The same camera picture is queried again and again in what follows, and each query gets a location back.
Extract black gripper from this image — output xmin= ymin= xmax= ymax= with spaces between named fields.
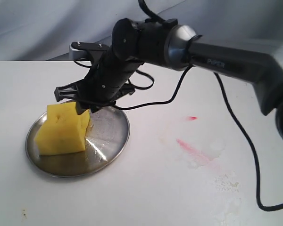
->
xmin=54 ymin=50 xmax=144 ymax=115

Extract yellow sponge block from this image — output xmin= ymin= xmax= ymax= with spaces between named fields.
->
xmin=34 ymin=102 xmax=90 ymax=156

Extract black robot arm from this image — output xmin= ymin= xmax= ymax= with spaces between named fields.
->
xmin=54 ymin=18 xmax=283 ymax=139

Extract round stainless steel plate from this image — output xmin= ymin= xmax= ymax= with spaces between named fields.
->
xmin=25 ymin=107 xmax=130 ymax=178

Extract blue-grey backdrop cloth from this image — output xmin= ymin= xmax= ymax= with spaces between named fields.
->
xmin=0 ymin=0 xmax=283 ymax=60

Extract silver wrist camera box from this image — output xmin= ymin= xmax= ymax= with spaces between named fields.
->
xmin=68 ymin=42 xmax=109 ymax=63

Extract black cable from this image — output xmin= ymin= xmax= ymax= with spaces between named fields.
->
xmin=74 ymin=0 xmax=283 ymax=211

